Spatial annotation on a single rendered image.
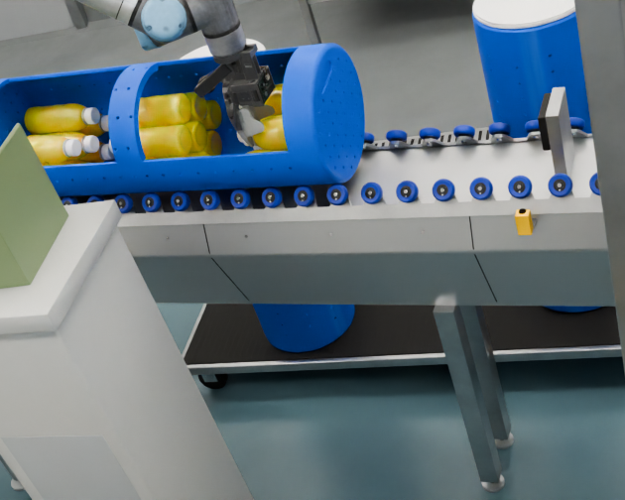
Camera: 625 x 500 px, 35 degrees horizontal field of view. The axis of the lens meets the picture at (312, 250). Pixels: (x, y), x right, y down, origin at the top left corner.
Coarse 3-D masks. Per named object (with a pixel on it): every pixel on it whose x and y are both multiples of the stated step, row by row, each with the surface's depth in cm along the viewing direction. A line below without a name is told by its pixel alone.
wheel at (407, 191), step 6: (402, 186) 198; (408, 186) 198; (414, 186) 197; (396, 192) 199; (402, 192) 198; (408, 192) 198; (414, 192) 197; (402, 198) 198; (408, 198) 198; (414, 198) 198
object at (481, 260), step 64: (192, 192) 228; (256, 192) 221; (320, 192) 214; (384, 192) 207; (576, 192) 189; (192, 256) 225; (256, 256) 219; (320, 256) 213; (384, 256) 207; (448, 256) 202; (512, 256) 197; (576, 256) 192
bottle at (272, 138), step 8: (264, 120) 205; (272, 120) 204; (280, 120) 203; (272, 128) 202; (280, 128) 202; (256, 136) 205; (264, 136) 203; (272, 136) 203; (280, 136) 202; (256, 144) 206; (264, 144) 204; (272, 144) 204; (280, 144) 203
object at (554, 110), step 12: (552, 96) 188; (564, 96) 190; (552, 108) 185; (564, 108) 189; (540, 120) 186; (552, 120) 184; (564, 120) 189; (540, 132) 187; (552, 132) 186; (564, 132) 189; (552, 144) 187; (564, 144) 189; (552, 156) 189; (564, 156) 189; (564, 168) 190
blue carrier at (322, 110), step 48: (288, 48) 203; (336, 48) 203; (0, 96) 237; (48, 96) 244; (96, 96) 240; (144, 96) 235; (288, 96) 193; (336, 96) 202; (0, 144) 237; (240, 144) 228; (288, 144) 195; (336, 144) 202; (96, 192) 226
